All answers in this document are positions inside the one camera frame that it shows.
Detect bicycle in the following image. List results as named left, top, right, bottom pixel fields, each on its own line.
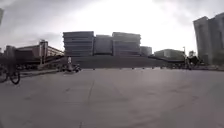
left=0, top=64, right=22, bottom=85

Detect low brown building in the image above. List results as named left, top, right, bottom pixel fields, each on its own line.
left=3, top=39, right=64, bottom=65

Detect grey layered building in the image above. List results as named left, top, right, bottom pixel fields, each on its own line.
left=62, top=30, right=153, bottom=57

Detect tall grey building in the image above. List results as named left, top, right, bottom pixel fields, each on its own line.
left=193, top=12, right=224, bottom=66

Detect person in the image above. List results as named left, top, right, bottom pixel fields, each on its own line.
left=66, top=56, right=73, bottom=73

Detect wide dark stairs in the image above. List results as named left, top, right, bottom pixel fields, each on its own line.
left=43, top=54, right=171, bottom=70

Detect pole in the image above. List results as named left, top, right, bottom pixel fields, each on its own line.
left=182, top=46, right=187, bottom=70

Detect low pale building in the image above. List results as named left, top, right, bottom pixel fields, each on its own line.
left=153, top=48, right=185, bottom=61

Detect grey stone slab plaza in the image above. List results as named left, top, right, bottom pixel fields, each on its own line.
left=0, top=68, right=224, bottom=128

